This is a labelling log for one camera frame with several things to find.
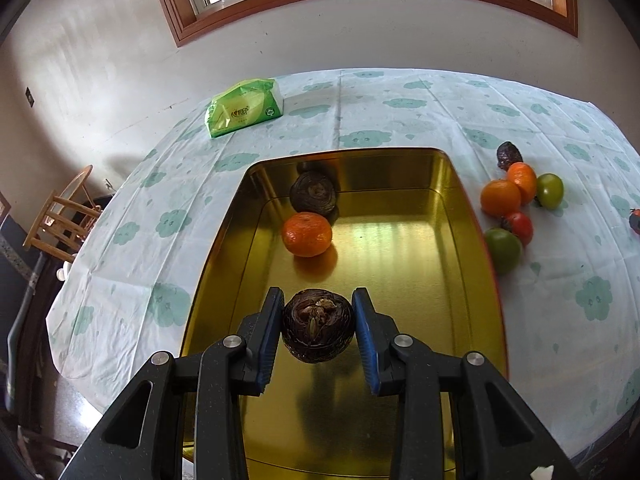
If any green tomato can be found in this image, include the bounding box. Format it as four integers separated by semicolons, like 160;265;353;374
483;227;524;276
535;173;565;210

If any cloud-printed tablecloth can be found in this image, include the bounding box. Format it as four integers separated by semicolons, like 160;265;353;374
46;68;640;480

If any green tissue pack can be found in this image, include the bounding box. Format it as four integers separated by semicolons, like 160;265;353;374
205;78;285;140

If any red tomato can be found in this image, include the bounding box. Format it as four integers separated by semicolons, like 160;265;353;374
502;211;534;248

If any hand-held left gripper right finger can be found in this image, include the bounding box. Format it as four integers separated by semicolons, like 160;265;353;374
351;287;583;480

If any dark brown water chestnut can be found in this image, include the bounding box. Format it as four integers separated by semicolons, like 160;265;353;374
290;170;337;215
281;287;357;364
496;141;524;171

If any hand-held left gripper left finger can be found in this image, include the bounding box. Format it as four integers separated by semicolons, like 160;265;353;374
59;286;286;480

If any orange mandarin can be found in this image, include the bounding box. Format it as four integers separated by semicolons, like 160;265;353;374
507;161;538;206
480;179;522;219
281;212;334;258

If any wooden chair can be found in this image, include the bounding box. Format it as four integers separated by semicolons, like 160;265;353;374
23;165;103;263

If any gold rectangular tin box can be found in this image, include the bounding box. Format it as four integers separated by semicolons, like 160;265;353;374
179;147;509;480

